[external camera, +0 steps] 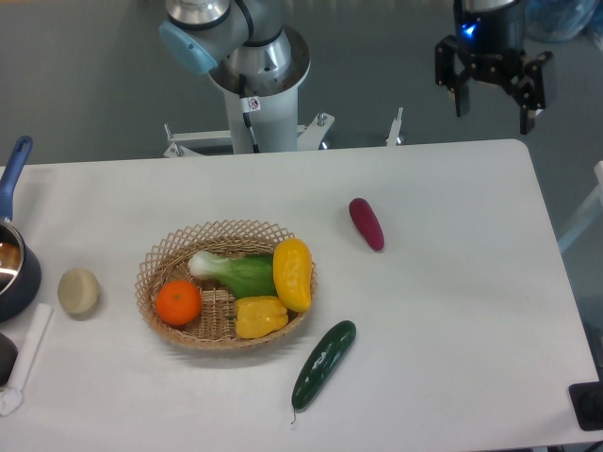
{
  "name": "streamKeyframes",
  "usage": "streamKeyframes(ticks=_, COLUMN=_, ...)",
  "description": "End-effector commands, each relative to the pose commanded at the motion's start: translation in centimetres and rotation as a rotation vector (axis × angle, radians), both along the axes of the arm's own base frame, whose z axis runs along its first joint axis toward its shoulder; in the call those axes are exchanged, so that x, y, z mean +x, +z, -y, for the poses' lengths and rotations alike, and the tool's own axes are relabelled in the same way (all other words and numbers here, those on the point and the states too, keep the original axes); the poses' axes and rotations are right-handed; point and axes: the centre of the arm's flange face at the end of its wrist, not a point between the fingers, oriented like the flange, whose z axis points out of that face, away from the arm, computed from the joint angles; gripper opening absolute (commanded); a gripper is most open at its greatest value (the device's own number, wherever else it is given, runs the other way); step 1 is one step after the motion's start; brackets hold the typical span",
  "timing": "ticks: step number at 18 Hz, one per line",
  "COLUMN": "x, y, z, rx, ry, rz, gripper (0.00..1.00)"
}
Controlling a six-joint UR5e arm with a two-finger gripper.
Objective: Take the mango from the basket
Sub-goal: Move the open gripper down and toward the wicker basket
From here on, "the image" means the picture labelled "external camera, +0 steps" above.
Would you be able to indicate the yellow bell pepper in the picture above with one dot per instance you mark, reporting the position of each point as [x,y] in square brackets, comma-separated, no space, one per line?
[257,317]

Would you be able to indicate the blue plastic bag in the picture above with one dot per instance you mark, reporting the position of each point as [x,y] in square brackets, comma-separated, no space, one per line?
[557,21]

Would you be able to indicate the beige round potato half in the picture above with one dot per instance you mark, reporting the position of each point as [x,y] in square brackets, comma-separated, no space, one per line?
[78,291]

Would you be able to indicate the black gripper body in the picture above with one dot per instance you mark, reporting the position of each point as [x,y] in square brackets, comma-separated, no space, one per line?
[490,42]

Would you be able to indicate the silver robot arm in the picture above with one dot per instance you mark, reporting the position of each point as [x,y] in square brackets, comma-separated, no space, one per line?
[258,63]

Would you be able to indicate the woven wicker basket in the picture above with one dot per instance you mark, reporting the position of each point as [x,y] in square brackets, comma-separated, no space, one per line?
[214,327]

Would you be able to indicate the black device at table corner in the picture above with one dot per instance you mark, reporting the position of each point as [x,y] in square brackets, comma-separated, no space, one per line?
[586,399]

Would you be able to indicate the black object at left edge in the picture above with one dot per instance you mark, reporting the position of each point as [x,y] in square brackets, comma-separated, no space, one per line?
[8,357]

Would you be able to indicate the white handled utensil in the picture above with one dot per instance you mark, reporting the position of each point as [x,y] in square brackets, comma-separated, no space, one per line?
[12,394]

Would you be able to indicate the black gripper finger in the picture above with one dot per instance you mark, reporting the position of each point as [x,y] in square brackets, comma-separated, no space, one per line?
[445,75]
[533,86]

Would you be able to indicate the purple sweet potato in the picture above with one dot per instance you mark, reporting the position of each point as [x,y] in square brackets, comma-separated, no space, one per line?
[366,223]

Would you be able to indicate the dark blue saucepan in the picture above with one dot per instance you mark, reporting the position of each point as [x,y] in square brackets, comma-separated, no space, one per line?
[20,267]

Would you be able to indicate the white frame at right edge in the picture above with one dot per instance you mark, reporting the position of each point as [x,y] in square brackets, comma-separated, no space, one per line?
[587,212]

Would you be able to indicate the orange fruit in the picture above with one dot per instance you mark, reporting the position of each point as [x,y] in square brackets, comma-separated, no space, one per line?
[178,302]

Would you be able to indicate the yellow mango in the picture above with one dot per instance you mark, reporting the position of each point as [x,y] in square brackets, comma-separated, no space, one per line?
[292,274]

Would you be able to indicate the white metal robot stand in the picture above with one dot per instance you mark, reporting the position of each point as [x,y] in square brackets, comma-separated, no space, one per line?
[308,137]

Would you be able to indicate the green bok choy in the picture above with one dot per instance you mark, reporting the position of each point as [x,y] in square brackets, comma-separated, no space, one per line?
[246,276]

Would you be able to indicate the green cucumber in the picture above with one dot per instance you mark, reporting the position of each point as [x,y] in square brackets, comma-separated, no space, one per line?
[321,363]

